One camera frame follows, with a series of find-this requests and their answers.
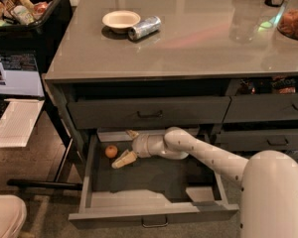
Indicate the small orange fruit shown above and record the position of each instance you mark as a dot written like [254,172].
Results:
[111,151]

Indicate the silver blue drink can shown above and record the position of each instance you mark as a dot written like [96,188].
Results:
[144,28]

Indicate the laptop with lit screen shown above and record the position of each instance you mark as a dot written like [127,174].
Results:
[19,78]

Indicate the black bin of groceries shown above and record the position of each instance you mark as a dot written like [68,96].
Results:
[35,25]

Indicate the open grey middle drawer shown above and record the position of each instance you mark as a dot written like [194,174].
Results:
[151,192]

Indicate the grey cabinet with counter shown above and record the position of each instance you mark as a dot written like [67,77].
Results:
[204,48]

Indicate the grey middle right drawer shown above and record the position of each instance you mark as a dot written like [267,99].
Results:
[258,140]

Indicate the black metal desk leg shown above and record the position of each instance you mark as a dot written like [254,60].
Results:
[59,170]

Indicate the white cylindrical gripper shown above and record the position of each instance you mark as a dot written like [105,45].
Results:
[139,145]

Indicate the white paper bowl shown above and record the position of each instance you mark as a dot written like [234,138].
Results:
[120,21]

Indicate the white rounded robot base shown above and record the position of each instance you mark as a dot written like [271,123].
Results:
[13,214]

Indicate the white paper sheet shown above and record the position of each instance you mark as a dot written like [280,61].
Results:
[18,121]

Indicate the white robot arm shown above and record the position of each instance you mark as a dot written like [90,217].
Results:
[268,180]

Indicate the grey top left drawer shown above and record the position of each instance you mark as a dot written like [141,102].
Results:
[148,112]

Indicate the grey top right drawer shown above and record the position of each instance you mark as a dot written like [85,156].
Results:
[262,107]

